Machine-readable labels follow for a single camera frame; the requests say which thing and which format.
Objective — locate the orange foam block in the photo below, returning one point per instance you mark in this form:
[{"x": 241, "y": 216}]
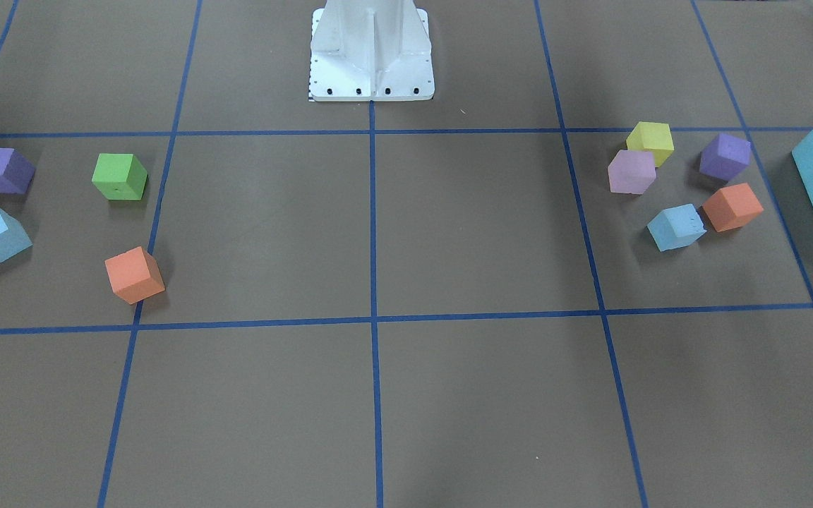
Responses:
[
  {"x": 134, "y": 275},
  {"x": 732, "y": 207}
]

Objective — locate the purple foam block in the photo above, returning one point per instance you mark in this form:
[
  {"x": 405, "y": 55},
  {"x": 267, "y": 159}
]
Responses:
[
  {"x": 725, "y": 157},
  {"x": 16, "y": 172}
]

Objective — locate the green foam block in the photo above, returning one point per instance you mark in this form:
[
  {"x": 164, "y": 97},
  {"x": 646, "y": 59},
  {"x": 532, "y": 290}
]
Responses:
[{"x": 119, "y": 176}]

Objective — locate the yellow foam block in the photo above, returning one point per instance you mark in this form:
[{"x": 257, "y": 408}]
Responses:
[{"x": 654, "y": 137}]

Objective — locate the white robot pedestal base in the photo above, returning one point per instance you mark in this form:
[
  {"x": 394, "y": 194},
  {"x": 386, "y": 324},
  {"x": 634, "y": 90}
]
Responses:
[{"x": 370, "y": 51}]

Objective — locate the light pink foam block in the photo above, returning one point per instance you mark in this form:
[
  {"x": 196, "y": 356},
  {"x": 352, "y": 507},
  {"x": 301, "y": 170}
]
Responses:
[{"x": 632, "y": 171}]

